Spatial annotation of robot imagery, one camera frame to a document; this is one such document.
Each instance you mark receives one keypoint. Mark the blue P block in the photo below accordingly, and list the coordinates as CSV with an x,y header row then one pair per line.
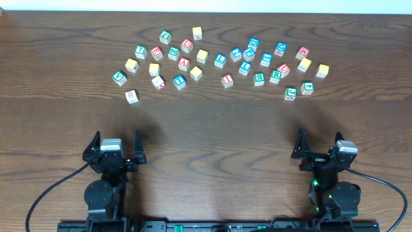
x,y
249,54

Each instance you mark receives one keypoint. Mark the green B block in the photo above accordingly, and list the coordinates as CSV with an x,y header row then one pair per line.
x,y
259,79

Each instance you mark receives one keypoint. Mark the blue 5 block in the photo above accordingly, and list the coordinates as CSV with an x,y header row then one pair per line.
x,y
266,59

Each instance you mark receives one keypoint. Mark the red A block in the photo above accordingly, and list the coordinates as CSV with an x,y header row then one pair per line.
x,y
184,63

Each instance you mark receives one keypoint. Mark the green J block bottom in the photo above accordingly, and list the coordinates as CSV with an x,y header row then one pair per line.
x,y
290,94

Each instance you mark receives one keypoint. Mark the red U block right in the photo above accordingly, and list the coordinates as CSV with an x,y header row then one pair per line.
x,y
284,69

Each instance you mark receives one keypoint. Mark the yellow S block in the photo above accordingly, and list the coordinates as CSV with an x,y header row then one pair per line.
x,y
196,73

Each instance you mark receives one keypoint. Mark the red I block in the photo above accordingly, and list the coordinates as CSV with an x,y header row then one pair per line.
x,y
227,80

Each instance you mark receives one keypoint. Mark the red E block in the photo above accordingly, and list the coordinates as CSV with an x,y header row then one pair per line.
x,y
157,53

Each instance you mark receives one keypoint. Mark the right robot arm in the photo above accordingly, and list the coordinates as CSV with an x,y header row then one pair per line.
x,y
335,200

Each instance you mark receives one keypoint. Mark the yellow O block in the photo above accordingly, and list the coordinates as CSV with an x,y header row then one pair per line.
x,y
202,56

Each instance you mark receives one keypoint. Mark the blue L block right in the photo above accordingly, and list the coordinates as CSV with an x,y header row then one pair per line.
x,y
244,68

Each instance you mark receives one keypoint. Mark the yellow G block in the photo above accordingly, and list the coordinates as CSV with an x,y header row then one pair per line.
x,y
322,71

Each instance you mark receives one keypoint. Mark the red u block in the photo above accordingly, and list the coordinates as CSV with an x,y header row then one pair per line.
x,y
187,45
284,69

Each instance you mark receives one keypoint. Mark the blue T block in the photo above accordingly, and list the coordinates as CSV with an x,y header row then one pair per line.
x,y
179,81

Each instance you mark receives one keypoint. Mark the blue d block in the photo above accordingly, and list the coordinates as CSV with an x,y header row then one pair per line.
x,y
253,43
280,49

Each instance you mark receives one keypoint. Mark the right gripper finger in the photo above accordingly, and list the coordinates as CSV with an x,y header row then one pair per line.
x,y
339,137
301,148

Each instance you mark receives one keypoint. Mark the green 7 block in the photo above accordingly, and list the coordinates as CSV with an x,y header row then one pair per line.
x,y
141,52

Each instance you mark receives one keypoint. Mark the wooden block red side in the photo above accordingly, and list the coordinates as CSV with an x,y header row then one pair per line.
x,y
158,82

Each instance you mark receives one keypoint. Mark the red U block left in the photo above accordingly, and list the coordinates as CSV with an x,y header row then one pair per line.
x,y
187,45

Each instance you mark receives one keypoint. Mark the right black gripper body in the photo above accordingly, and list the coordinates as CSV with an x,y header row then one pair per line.
x,y
320,158

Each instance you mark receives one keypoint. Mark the blue D block left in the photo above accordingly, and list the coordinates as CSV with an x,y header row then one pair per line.
x,y
253,43

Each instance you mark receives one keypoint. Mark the yellow K block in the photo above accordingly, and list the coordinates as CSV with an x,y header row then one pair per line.
x,y
304,64

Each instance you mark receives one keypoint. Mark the green V block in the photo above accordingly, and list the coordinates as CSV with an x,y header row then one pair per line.
x,y
119,77

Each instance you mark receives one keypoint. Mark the yellow C block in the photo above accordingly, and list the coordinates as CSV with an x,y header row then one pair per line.
x,y
154,69

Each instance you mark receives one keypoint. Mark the blue L block left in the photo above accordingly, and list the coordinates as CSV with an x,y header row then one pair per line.
x,y
220,60

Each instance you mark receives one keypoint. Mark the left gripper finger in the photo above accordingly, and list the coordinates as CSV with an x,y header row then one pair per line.
x,y
138,148
94,144

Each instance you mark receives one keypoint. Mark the blue D block right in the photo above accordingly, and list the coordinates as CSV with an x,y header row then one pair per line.
x,y
280,49

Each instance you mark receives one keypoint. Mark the plain wooden picture block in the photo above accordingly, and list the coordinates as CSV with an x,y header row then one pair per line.
x,y
131,96

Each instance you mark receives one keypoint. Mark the red M block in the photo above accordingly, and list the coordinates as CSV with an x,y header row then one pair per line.
x,y
302,53

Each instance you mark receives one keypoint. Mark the green 4 block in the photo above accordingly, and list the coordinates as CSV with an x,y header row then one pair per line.
x,y
307,88

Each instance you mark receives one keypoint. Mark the green Z block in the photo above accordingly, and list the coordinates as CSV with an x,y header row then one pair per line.
x,y
174,53

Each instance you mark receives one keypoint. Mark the yellow block left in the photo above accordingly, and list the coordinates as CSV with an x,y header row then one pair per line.
x,y
132,65

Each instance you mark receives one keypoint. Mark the blue l block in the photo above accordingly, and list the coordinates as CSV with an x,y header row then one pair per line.
x,y
220,60
244,68

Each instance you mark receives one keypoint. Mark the blue 2 block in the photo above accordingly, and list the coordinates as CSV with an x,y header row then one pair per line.
x,y
236,54

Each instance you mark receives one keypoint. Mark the green R block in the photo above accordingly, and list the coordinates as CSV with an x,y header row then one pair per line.
x,y
275,77

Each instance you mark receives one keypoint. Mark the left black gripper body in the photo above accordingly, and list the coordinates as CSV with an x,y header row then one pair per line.
x,y
115,162

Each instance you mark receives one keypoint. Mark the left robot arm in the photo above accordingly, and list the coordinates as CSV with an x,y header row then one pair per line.
x,y
105,197

